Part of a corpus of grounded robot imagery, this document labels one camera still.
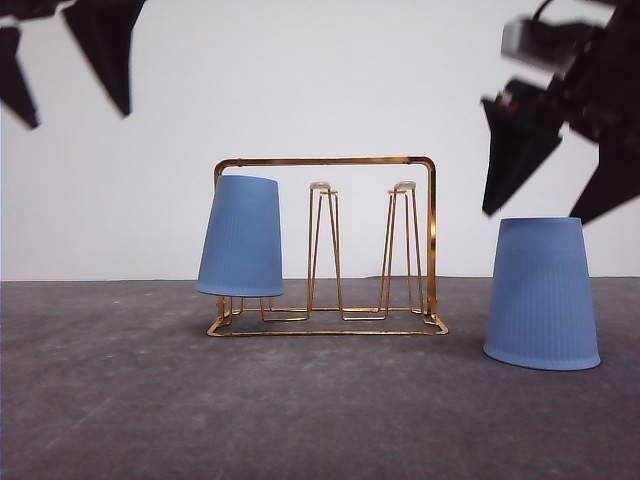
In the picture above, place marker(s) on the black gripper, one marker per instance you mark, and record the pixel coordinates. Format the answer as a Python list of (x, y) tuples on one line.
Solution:
[(597, 71)]

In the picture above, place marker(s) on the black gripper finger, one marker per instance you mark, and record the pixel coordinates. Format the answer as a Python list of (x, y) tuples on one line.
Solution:
[(13, 89), (103, 30)]

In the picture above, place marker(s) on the gold wire cup rack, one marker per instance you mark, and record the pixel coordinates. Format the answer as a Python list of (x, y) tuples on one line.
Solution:
[(402, 308)]

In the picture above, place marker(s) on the blue ribbed cup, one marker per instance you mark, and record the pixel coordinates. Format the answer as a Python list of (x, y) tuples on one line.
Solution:
[(242, 254), (540, 309)]

